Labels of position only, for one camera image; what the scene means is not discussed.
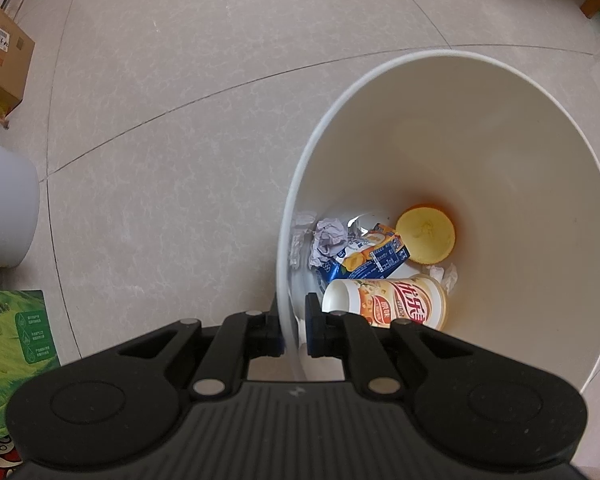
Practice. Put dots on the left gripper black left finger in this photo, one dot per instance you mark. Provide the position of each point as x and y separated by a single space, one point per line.
209 361

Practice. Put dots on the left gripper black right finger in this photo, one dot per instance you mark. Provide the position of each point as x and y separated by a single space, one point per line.
393 360

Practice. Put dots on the green printed box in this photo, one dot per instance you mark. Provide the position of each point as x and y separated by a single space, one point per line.
27 348

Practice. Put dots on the white round trash bin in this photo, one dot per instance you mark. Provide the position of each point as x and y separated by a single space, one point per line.
504 160

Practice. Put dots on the yellow round lid cup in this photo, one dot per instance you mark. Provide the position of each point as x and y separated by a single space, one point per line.
428 234

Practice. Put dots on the orange yellow milk tea cup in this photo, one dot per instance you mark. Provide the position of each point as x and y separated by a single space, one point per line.
419 299

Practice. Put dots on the white paper ball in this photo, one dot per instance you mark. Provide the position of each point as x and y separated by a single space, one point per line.
329 237

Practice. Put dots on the blue milk carton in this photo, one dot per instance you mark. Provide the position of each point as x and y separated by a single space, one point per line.
374 254

